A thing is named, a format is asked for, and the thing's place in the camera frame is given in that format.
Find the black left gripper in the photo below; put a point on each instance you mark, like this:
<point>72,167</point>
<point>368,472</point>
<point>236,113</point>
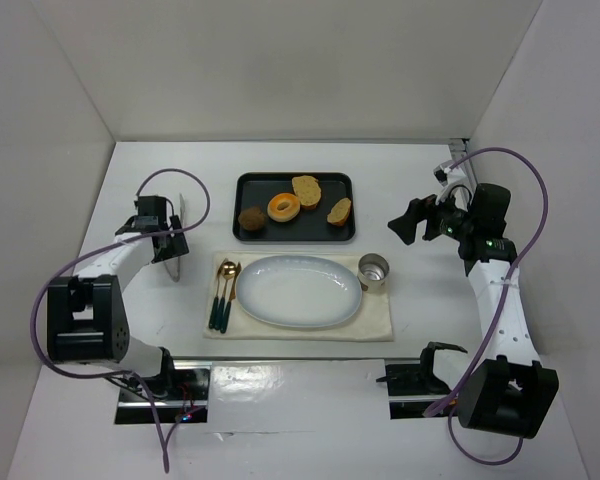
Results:
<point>171,245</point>

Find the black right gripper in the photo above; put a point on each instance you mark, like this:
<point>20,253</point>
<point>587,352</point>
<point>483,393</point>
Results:
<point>430,218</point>

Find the metal tongs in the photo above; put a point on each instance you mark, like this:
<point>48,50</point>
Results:
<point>173,265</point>

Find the orange bagel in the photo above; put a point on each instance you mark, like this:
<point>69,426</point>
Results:
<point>283,207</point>

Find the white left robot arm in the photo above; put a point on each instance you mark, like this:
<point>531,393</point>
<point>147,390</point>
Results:
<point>86,317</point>

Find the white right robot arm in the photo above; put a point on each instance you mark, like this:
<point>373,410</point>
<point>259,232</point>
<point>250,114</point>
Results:
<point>504,389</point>

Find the small bread slice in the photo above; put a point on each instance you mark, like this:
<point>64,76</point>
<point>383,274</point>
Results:
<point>340,212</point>

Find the large bread slice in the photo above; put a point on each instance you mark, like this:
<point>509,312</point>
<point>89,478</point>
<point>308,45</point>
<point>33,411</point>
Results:
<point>308,191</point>

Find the steel cup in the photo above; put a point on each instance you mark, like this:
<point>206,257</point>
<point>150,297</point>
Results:
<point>373,271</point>

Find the brown chocolate croissant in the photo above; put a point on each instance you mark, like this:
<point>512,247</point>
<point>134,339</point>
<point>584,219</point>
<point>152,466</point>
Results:
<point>252,219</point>

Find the black baking tray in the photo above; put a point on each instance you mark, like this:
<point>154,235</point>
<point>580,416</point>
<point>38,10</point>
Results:
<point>256,189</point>

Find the oval light blue plate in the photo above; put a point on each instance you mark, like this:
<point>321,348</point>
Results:
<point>299,291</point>

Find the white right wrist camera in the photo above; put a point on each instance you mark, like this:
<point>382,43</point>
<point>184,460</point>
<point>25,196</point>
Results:
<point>451,177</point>

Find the gold spoon green handle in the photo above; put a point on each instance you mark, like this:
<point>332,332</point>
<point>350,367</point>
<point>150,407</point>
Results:
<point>224,280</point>

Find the gold knife green handle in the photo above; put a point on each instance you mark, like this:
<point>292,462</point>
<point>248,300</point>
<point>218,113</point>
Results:
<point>231,300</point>

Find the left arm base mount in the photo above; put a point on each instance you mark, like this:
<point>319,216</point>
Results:
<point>180,391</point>

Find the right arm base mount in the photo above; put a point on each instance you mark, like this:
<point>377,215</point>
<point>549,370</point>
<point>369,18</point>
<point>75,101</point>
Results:
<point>413,385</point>

